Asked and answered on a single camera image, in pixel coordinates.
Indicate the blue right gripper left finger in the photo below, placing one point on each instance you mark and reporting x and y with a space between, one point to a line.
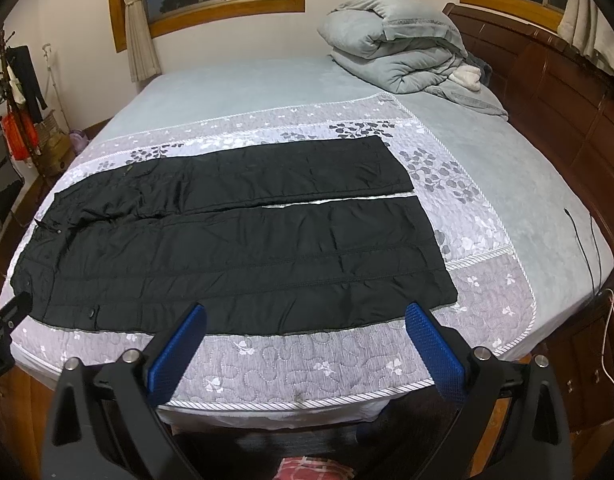
169 353

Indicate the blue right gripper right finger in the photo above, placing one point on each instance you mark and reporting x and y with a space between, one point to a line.
440 361

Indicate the black pants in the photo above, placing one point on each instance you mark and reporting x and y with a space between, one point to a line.
272 239

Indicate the bed with grey sheet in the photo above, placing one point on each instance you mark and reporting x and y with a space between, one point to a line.
560 246

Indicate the coat rack with clothes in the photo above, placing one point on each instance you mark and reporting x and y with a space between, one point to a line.
15 110

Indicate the white cloth on duvet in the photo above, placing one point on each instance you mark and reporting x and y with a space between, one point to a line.
467 76

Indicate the dark wooden headboard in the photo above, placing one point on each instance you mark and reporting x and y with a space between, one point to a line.
565 108

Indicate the beige curtain left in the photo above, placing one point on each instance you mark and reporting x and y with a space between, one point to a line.
142 56

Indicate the beige curtain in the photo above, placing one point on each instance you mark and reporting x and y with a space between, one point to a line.
142 56
585 28

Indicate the folded grey duvet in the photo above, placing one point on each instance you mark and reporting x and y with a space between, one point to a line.
405 47

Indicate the beige curtain right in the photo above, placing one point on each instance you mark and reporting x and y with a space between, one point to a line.
585 28

